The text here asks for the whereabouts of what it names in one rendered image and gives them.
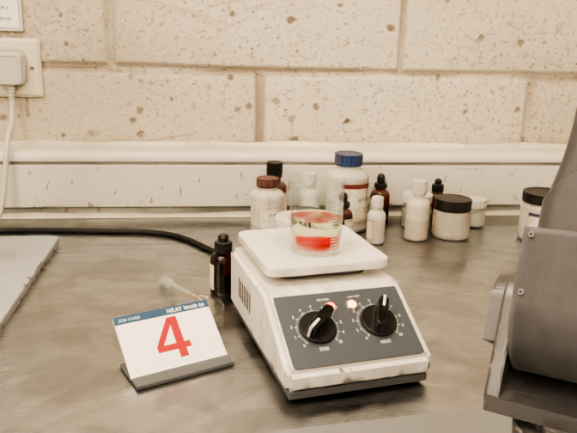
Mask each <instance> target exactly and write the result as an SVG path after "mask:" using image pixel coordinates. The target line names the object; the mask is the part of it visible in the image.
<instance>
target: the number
mask: <svg viewBox="0 0 577 433"><path fill-rule="evenodd" d="M118 328H119V330H120V333H121V337H122V339H123V342H124V345H125V350H126V353H127V356H128V358H129V361H130V365H131V369H132V371H136V370H139V369H146V368H149V367H153V366H156V365H160V364H163V363H170V362H173V361H177V360H180V359H184V358H188V357H194V356H198V355H202V354H205V353H209V352H212V351H218V350H222V346H221V344H220V341H219V339H218V337H217V334H216V330H215V328H214V326H213V323H212V321H211V318H210V315H209V312H208V310H207V308H206V307H205V308H198V309H193V310H189V311H185V312H181V313H177V314H169V315H164V316H161V317H156V318H152V319H147V320H140V321H136V322H131V323H127V324H123V325H119V326H118Z"/></svg>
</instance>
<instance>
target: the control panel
mask: <svg viewBox="0 0 577 433"><path fill-rule="evenodd" d="M383 295H386V296H387V297H388V298H389V308H388V309H389V310H390V311H392V313H393V314H394V315H395V317H396V320H397V326H396V329H395V330H394V332H393V333H392V334H390V335H388V336H385V337H379V336H375V335H373V334H371V333H369V332H368V331H366V330H365V329H364V327H363V326H362V324H361V320H360V316H361V312H362V310H363V309H364V308H365V307H367V306H369V305H376V304H377V302H378V300H379V298H380V296H383ZM350 300H353V301H355V302H356V307H355V308H351V307H350V306H349V305H348V301H350ZM273 301H274V304H275V307H276V312H277V316H278V319H279V321H280V325H281V328H282V333H283V336H284V339H285V342H286V345H287V348H288V353H289V356H290V359H291V363H292V365H293V367H294V369H296V370H303V369H315V368H321V367H328V366H334V365H340V364H347V363H359V362H366V361H373V360H379V359H386V358H392V357H404V356H411V355H417V354H422V353H423V352H425V351H424V349H423V347H422V344H421V342H420V339H419V338H418V336H417V334H416V330H415V328H414V327H413V325H412V323H411V320H410V317H409V316H408V314H407V311H406V309H405V307H404V305H403V302H402V300H401V298H400V296H399V294H398V291H397V289H396V287H395V286H387V287H378V288H369V289H360V290H344V291H335V292H326V293H318V294H309V295H300V296H284V297H276V298H273ZM328 302H332V303H334V305H335V309H334V311H333V314H332V316H331V318H332V319H333V320H334V322H335V324H336V327H337V332H336V335H335V337H334V339H333V340H332V341H330V342H329V343H326V344H322V345H318V344H314V343H311V342H309V341H307V340H306V339H305V338H304V337H303V336H302V335H301V333H300V330H299V322H300V319H301V317H302V316H303V315H304V314H306V313H308V312H312V311H319V310H320V309H321V308H322V307H323V306H324V305H325V304H327V303H328Z"/></svg>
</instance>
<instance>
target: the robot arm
mask: <svg viewBox="0 0 577 433"><path fill-rule="evenodd" d="M483 340H485V341H487V342H489V343H491V344H492V345H493V349H492V353H491V358H490V363H489V371H488V375H487V380H486V384H485V389H484V394H483V409H484V410H485V411H488V412H493V413H497V414H501V415H503V416H507V417H510V418H513V419H512V433H577V107H576V112H575V115H574V122H573V126H572V130H571V133H570V136H569V140H568V144H567V147H566V149H565V152H564V155H563V158H562V162H561V164H560V167H559V169H558V171H557V174H556V177H555V179H554V181H553V183H552V186H551V188H550V190H549V192H548V194H547V195H546V196H545V197H544V199H543V202H542V205H541V210H540V216H539V220H538V227H537V228H536V227H528V226H525V227H524V233H523V237H522V242H521V247H520V252H519V261H518V266H517V271H514V272H513V273H512V274H509V273H504V272H503V273H501V274H500V275H499V276H498V278H497V279H496V280H495V285H494V288H493V290H492V294H491V298H490V303H489V311H488V315H487V320H486V324H485V328H484V333H483Z"/></svg>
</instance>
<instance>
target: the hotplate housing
mask: <svg viewBox="0 0 577 433"><path fill-rule="evenodd" d="M387 286H395V287H396V289H397V291H398V294H399V296H400V298H401V300H402V302H403V305H404V307H405V309H406V311H407V314H408V316H409V317H410V320H411V323H412V325H413V327H414V328H415V330H416V334H417V336H418V338H419V339H420V342H421V344H422V347H423V349H424V351H425V352H423V353H422V354H417V355H411V356H404V357H392V358H386V359H379V360H373V361H366V362H359V363H347V364H340V365H334V366H328V367H321V368H315V369H303V370H296V369H294V367H293V365H292V363H291V359H290V356H289V351H288V348H287V345H286V342H285V339H284V336H283V333H282V328H281V325H280V321H279V319H278V316H277V312H276V307H275V304H274V301H273V298H276V297H284V296H300V295H309V294H318V293H326V292H335V291H344V290H360V289H369V288H378V287H387ZM231 299H232V301H233V303H234V308H235V310H236V312H237V313H238V315H239V317H240V318H241V320H242V321H243V323H244V325H245V326H246V329H247V331H248V332H249V333H250V335H251V336H252V339H253V340H254V342H255V344H256V345H257V347H258V349H259V350H260V352H261V354H262V355H263V357H264V359H265V361H266V362H267V363H268V365H269V367H270V369H271V371H272V373H273V374H274V376H275V377H276V379H277V381H278V382H279V384H280V386H281V388H282V390H283V391H284V392H285V394H286V396H287V397H288V400H292V399H303V398H309V397H315V396H320V395H327V394H333V393H344V392H349V391H355V390H362V389H368V388H373V387H384V386H391V385H397V384H402V383H408V382H414V381H425V380H426V377H427V373H426V371H428V369H430V359H431V355H430V353H429V351H428V347H427V346H426V344H425V342H424V340H423V337H422V335H421V333H420V331H419V329H418V326H417V324H416V322H415V320H414V317H413V315H412V313H411V311H410V309H409V306H408V304H407V302H406V301H405V299H404V295H403V293H402V291H401V289H400V288H399V285H398V283H397V282H396V281H395V280H394V279H392V277H391V276H390V275H388V274H387V273H386V272H385V271H383V270H382V269H380V268H379V269H369V270H359V271H341V272H332V273H322V274H313V275H303V276H293V277H269V276H266V275H265V274H264V273H263V272H262V271H261V269H260V268H259V267H258V265H257V264H256V263H255V261H254V260H253V259H252V257H251V256H250V255H249V253H248V252H247V251H246V250H245V248H243V247H236V248H235V250H234V252H231Z"/></svg>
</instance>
